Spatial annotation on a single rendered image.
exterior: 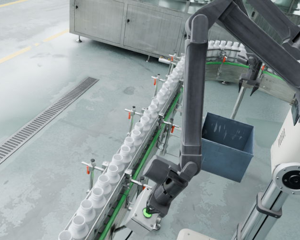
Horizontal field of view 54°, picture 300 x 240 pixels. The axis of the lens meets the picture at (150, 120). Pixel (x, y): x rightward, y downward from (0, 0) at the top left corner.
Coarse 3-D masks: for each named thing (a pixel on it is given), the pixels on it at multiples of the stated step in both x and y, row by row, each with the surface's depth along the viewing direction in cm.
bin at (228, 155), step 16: (208, 112) 189; (176, 128) 171; (208, 128) 195; (224, 128) 191; (240, 128) 187; (208, 144) 164; (224, 144) 197; (240, 144) 193; (208, 160) 170; (224, 160) 166; (240, 160) 163; (224, 176) 172; (240, 176) 168
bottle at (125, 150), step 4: (124, 148) 115; (128, 148) 114; (120, 152) 113; (124, 152) 112; (128, 152) 112; (124, 156) 113; (128, 156) 114; (124, 160) 113; (128, 160) 114; (124, 164) 114; (128, 164) 115; (124, 168) 115; (124, 180) 119
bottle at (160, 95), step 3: (159, 93) 155; (162, 93) 155; (159, 96) 153; (162, 96) 153; (159, 99) 154; (162, 99) 154; (159, 102) 154; (162, 102) 155; (159, 105) 154; (162, 105) 155; (162, 111) 159
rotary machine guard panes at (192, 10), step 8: (144, 0) 426; (152, 0) 423; (160, 0) 419; (168, 0) 416; (176, 0) 412; (184, 0) 409; (192, 0) 406; (200, 0) 402; (208, 0) 399; (176, 8) 418; (184, 8) 414; (192, 8) 411; (248, 8) 389
